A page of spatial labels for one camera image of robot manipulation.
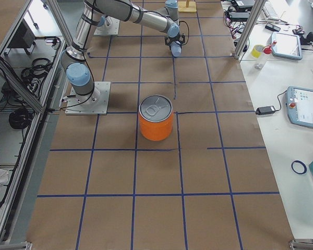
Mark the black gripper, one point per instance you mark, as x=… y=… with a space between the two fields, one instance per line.
x=175 y=39

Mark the aluminium frame post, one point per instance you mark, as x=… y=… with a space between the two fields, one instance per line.
x=251 y=21

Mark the light blue plastic cup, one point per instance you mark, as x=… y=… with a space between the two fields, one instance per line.
x=176 y=48

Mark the black smartphone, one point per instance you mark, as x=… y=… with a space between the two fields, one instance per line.
x=272 y=27

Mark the orange can with silver lid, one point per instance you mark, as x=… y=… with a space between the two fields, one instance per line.
x=155 y=117

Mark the near teach pendant tablet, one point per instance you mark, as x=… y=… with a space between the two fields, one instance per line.
x=299 y=106

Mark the wooden cup rack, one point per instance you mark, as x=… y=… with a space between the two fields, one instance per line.
x=187 y=6

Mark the far teach pendant tablet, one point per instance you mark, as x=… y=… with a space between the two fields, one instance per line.
x=286 y=46

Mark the yellow tape roll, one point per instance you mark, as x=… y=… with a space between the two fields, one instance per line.
x=257 y=50

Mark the black power adapter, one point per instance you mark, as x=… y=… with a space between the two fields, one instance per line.
x=265 y=110

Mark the teach pendant tablet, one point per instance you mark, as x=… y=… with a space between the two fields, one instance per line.
x=299 y=106
x=286 y=46

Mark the bottle with red cap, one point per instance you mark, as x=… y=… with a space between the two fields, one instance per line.
x=263 y=58

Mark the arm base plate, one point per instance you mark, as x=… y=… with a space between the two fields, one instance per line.
x=107 y=26
x=85 y=105

